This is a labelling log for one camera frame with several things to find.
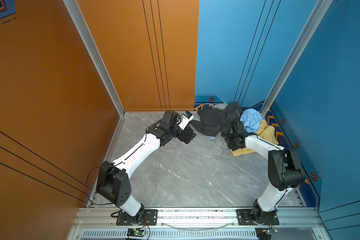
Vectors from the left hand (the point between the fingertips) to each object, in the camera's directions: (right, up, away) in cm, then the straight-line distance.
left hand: (189, 128), depth 82 cm
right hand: (+23, -8, +15) cm, 29 cm away
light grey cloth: (+22, -7, +18) cm, 29 cm away
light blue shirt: (+41, +6, +14) cm, 44 cm away
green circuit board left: (-26, -50, -11) cm, 57 cm away
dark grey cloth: (+17, +5, +26) cm, 32 cm away
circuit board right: (+36, -50, -11) cm, 63 cm away
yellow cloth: (+52, -3, +18) cm, 55 cm away
